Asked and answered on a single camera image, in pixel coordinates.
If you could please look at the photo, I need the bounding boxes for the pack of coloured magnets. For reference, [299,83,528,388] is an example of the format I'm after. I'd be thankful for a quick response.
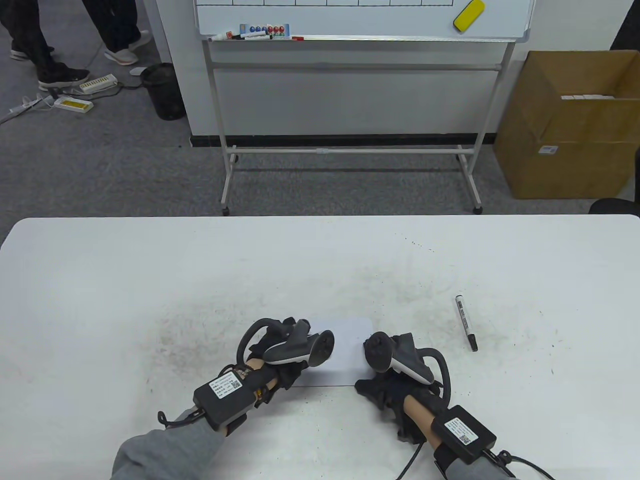
[239,23,291,39]

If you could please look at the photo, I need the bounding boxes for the black door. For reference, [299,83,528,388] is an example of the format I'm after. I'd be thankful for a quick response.
[610,0,640,51]

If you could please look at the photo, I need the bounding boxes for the small white whiteboard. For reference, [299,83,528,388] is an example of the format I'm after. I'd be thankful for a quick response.
[292,316,376,388]

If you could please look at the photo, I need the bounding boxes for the brown cardboard box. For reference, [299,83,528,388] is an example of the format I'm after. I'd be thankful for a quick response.
[494,50,640,200]

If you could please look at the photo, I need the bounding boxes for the black white labelled marker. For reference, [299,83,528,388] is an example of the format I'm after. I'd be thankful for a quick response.
[454,295,479,353]

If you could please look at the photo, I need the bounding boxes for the person's left forearm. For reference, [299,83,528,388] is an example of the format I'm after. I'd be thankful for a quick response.
[111,357,267,480]

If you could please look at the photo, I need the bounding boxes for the black labelled wrist box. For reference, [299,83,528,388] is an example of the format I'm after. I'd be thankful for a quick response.
[430,406,499,465]
[193,367,259,434]

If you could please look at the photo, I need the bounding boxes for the large standing whiteboard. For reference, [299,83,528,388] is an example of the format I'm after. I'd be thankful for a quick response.
[192,0,536,217]

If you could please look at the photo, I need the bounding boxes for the black mesh trash bin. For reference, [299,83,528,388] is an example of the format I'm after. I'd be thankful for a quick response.
[140,62,187,121]

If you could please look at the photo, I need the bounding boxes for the white yellow power strip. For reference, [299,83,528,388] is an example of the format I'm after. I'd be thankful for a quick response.
[52,96,95,114]
[78,74,119,95]

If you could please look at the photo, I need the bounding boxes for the person's right hand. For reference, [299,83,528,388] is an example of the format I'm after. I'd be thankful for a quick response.
[354,375,446,443]

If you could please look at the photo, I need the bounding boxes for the person's right forearm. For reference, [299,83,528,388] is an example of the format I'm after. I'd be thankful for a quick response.
[403,395,517,480]

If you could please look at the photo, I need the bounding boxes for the yellow board eraser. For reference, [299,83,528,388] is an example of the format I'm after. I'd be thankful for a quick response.
[453,0,486,34]

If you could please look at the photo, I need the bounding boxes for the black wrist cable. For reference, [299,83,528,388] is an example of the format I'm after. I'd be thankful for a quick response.
[157,410,203,430]
[397,440,557,480]

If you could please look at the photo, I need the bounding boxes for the person's left hand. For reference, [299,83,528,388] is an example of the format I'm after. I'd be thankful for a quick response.
[247,317,312,401]

